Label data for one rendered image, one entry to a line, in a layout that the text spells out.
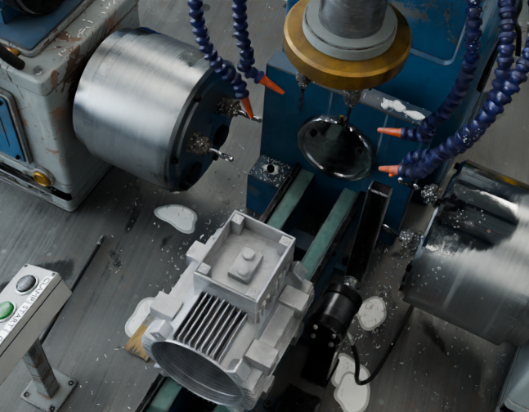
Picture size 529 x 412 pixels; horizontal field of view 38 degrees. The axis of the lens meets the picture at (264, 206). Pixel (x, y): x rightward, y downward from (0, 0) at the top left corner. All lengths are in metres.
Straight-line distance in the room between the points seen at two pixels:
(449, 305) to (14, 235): 0.83
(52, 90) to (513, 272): 0.78
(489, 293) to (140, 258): 0.66
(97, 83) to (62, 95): 0.08
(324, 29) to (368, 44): 0.06
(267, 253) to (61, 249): 0.53
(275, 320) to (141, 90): 0.43
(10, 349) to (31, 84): 0.43
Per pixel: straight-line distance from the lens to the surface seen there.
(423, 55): 1.32
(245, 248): 1.09
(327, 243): 1.36
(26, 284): 1.15
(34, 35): 1.34
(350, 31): 1.04
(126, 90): 1.27
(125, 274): 1.46
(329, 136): 1.34
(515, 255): 1.14
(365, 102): 1.27
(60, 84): 1.32
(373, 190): 1.02
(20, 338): 1.13
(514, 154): 1.74
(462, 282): 1.15
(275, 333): 1.10
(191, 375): 1.20
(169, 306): 1.11
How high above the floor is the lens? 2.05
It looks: 54 degrees down
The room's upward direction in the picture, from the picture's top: 5 degrees clockwise
